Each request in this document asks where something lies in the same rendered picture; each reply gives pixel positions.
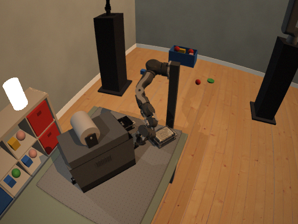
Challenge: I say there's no beige cylinder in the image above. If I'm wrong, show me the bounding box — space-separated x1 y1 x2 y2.
70 111 100 145

